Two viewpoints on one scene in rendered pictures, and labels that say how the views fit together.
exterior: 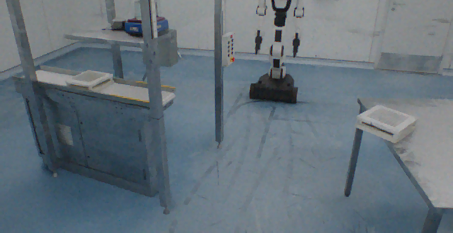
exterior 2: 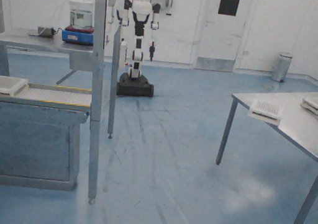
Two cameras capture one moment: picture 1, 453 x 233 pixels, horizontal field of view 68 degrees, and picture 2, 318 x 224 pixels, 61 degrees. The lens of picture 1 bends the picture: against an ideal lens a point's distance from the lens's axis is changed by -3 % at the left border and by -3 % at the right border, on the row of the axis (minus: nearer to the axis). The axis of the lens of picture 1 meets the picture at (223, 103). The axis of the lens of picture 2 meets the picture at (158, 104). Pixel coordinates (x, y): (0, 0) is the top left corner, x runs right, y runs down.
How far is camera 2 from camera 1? 0.84 m
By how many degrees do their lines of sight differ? 25
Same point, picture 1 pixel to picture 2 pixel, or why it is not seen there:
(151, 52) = (100, 61)
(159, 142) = (96, 141)
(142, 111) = (77, 115)
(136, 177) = (57, 175)
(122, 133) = (46, 136)
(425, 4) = (227, 23)
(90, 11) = not seen: outside the picture
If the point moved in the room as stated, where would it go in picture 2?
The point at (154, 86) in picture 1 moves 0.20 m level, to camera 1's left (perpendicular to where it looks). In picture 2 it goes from (99, 92) to (67, 93)
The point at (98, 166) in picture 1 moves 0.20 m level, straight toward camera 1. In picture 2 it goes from (10, 171) to (22, 185)
